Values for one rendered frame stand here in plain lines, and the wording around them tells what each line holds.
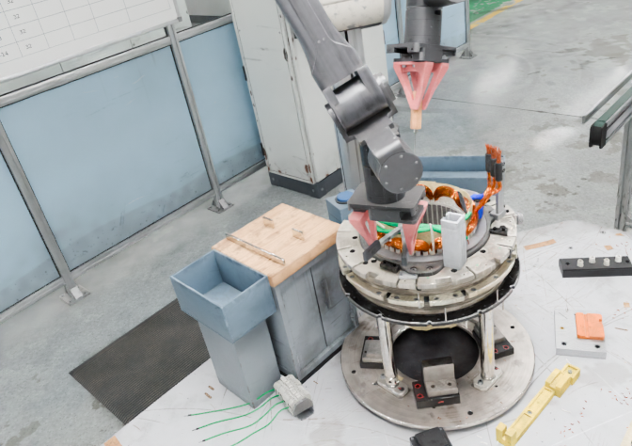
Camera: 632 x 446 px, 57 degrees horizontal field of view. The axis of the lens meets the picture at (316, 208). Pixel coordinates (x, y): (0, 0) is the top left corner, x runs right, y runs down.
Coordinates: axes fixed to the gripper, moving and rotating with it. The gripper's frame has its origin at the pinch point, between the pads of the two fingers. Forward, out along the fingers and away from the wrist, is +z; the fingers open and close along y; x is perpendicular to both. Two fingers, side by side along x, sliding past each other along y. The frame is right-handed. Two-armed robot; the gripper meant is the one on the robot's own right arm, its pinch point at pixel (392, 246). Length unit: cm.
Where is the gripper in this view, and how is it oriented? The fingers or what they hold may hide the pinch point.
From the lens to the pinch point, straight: 90.5
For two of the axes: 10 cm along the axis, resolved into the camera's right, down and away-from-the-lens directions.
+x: 4.0, -5.1, 7.6
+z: 1.7, 8.5, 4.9
